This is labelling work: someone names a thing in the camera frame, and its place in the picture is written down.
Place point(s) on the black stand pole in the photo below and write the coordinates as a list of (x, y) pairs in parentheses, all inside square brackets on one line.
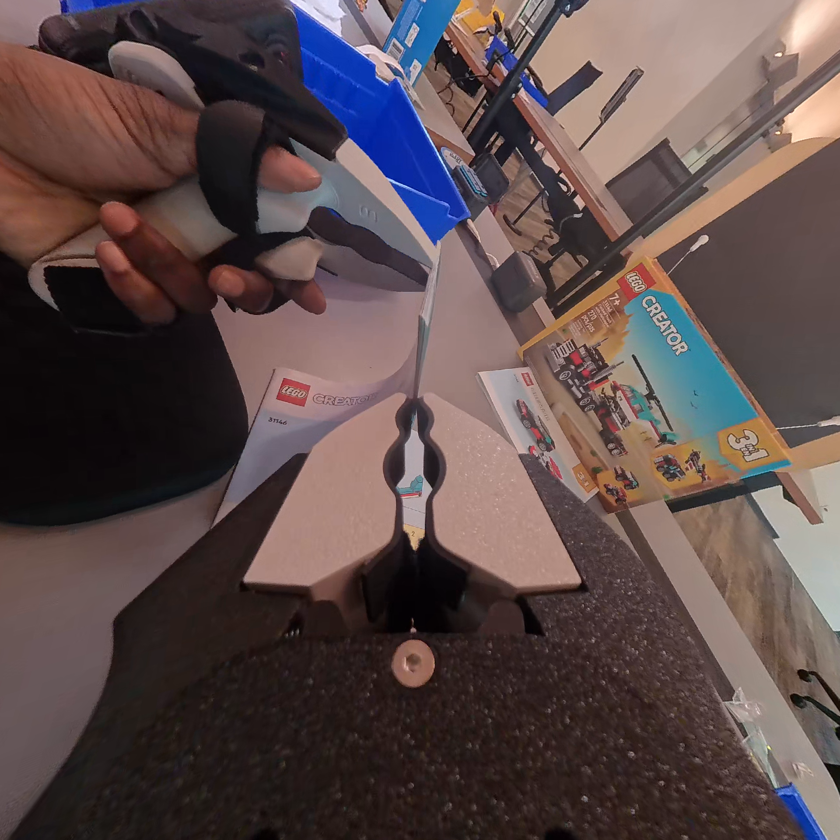
[(695, 190)]

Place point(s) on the dark cabinet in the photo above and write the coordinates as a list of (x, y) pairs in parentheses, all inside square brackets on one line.
[(649, 177)]

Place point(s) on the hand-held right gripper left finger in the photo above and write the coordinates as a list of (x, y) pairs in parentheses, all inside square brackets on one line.
[(321, 512)]

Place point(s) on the blue cardboard box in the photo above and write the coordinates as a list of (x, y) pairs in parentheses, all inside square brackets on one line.
[(413, 33)]

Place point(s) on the person's left hand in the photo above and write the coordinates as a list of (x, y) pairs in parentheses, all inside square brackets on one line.
[(79, 144)]

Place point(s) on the small grey case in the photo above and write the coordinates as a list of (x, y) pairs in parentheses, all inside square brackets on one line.
[(518, 282)]

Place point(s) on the red car cover instruction booklet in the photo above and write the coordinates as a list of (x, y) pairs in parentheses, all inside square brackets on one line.
[(518, 407)]

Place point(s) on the clear plastic bag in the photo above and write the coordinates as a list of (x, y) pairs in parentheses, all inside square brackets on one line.
[(745, 705)]

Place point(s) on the black tripod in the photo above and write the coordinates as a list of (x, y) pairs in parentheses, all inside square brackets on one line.
[(505, 85)]

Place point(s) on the black monitor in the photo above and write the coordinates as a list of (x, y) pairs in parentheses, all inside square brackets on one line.
[(623, 88)]

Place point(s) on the blue plastic bin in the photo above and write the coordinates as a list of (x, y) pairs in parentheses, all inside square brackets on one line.
[(367, 111), (797, 814)]

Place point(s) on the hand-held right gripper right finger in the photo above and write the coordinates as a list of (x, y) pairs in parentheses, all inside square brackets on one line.
[(499, 518)]

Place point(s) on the black panel with wood edge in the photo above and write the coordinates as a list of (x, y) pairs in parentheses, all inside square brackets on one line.
[(774, 295)]

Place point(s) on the long wooden table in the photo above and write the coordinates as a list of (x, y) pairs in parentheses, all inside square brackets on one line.
[(594, 193)]

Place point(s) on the lego set cardboard box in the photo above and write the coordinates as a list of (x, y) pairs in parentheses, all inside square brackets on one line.
[(656, 367)]

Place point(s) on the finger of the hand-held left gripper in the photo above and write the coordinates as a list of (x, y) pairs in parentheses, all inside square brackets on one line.
[(374, 259), (374, 203)]

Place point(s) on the black chair base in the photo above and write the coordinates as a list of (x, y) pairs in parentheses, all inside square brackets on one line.
[(804, 702)]

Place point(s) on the helicopter cover instruction booklet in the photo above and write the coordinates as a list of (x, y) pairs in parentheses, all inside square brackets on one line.
[(308, 413)]

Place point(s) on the black office chair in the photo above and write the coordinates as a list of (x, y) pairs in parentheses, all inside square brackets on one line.
[(558, 197)]

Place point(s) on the white plastic stick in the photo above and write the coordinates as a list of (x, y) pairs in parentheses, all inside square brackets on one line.
[(830, 421), (701, 241)]

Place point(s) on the small black device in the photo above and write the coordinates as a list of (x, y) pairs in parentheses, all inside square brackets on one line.
[(489, 174)]

